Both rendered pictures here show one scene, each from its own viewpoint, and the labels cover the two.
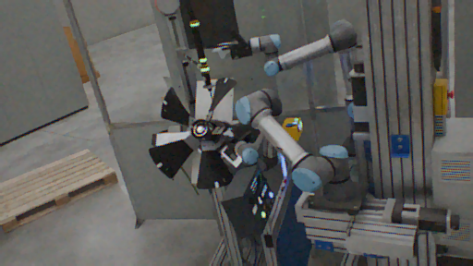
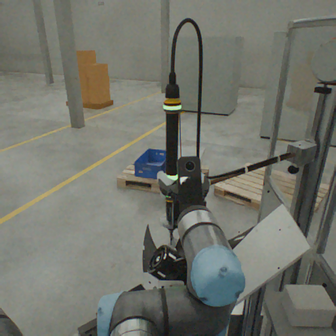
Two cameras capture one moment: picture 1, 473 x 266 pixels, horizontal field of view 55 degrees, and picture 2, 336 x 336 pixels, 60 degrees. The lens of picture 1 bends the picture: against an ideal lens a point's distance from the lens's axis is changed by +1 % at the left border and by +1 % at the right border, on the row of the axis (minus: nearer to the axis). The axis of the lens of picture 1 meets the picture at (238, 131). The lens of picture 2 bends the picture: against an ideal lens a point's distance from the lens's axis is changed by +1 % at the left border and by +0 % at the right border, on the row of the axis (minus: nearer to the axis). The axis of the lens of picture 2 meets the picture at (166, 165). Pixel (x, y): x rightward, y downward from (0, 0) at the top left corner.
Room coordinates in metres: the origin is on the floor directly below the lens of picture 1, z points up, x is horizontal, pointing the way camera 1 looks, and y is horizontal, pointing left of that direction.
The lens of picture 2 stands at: (2.18, -0.57, 1.96)
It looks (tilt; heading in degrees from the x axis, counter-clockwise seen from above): 24 degrees down; 71
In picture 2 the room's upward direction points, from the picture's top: straight up
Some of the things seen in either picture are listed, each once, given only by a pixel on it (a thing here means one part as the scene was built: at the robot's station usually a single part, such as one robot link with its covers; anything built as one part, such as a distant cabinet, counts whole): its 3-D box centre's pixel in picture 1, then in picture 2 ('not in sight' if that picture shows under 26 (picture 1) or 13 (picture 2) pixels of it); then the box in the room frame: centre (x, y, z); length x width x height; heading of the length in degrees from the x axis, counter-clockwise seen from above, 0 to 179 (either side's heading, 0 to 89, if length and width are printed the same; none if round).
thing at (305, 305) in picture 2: not in sight; (305, 302); (3.04, 0.08, 0.92); 0.17 x 0.16 x 0.11; 159
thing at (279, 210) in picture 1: (285, 190); not in sight; (2.21, -0.19, 0.82); 0.90 x 0.04 x 0.08; 159
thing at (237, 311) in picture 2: not in sight; (242, 322); (2.82, 0.20, 0.73); 0.15 x 0.09 x 0.22; 159
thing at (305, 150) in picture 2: (182, 54); (302, 151); (3.03, 0.26, 1.54); 0.10 x 0.07 x 0.09; 14
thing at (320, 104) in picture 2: (183, 61); (306, 163); (3.08, 0.28, 1.48); 0.05 x 0.03 x 0.62; 104
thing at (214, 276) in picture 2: (270, 42); (211, 264); (2.36, -0.26, 1.64); 0.11 x 0.08 x 0.09; 79
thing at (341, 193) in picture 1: (337, 184); not in sight; (1.73, -0.39, 1.09); 0.15 x 0.15 x 0.10
